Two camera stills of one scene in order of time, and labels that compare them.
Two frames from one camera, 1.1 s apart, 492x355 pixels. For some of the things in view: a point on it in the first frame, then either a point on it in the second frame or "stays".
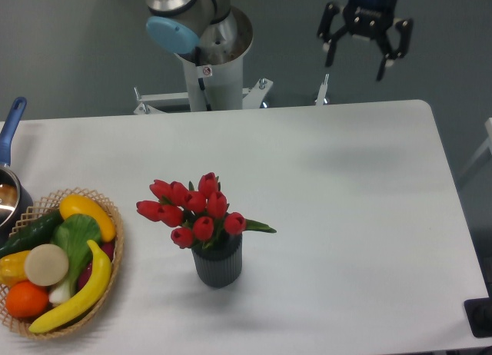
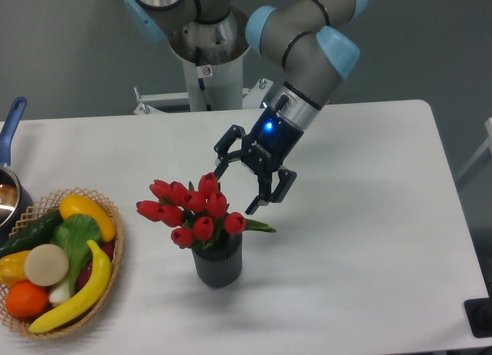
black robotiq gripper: [370, 11] → [264, 148]
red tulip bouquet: [201, 213] stays
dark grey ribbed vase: [218, 261] stays
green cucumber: [39, 231] stays
